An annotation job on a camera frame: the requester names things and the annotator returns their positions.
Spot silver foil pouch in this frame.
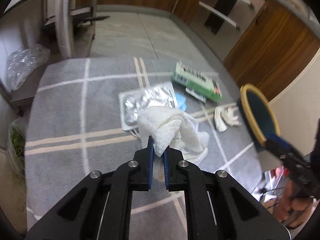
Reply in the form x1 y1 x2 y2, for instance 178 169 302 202
118 82 178 131

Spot person's right hand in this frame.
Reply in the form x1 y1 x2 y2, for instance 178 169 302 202
273 181 313 229

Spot bag of green vegetables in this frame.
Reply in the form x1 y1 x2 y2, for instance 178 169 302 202
6 118 27 179

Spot small blister pack strip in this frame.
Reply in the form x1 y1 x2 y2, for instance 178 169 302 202
185 87 207 103

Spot green white cardboard box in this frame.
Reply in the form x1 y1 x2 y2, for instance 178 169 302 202
172 62 222 102

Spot small white crumpled tissue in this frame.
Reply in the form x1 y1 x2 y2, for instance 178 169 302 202
214 107 241 132

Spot black frying pan on rack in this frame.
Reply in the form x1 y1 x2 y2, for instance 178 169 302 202
73 15 110 27

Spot stainless steel shelf rack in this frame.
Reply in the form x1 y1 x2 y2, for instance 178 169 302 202
0 0 101 106

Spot grey checked floor mat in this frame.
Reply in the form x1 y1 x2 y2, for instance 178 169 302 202
25 56 262 239

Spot wooden kitchen cabinets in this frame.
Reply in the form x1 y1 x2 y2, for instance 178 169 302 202
97 0 319 100

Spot teal bin with yellow rim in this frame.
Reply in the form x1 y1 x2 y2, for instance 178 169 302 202
237 83 280 151

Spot stainless steel oven drawers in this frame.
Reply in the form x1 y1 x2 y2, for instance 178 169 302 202
190 0 267 43

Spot clear plastic bag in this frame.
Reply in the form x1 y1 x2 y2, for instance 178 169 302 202
6 44 51 91

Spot white paper towel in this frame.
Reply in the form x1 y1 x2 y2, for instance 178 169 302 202
138 107 210 163

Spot light blue plastic glove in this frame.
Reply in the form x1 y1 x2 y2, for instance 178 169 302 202
175 92 187 111

